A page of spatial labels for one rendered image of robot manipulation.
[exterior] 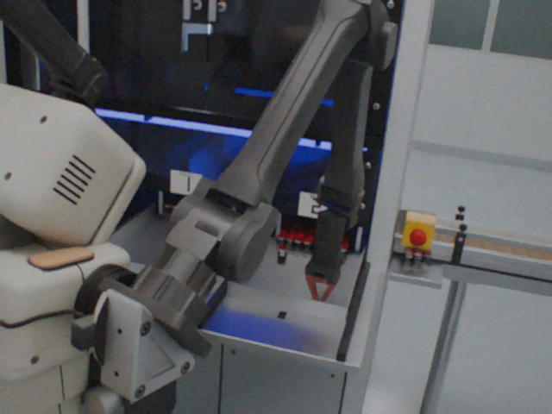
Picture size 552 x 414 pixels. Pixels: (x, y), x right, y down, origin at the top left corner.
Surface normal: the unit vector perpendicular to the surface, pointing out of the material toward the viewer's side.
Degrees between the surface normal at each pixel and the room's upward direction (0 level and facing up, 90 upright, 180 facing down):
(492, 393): 0
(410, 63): 90
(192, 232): 38
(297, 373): 90
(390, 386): 0
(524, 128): 90
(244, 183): 50
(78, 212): 90
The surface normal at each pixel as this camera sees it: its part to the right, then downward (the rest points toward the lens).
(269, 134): -0.19, -0.34
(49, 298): 0.83, 0.27
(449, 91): -0.26, 0.35
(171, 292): 0.24, -0.32
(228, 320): 0.08, -0.92
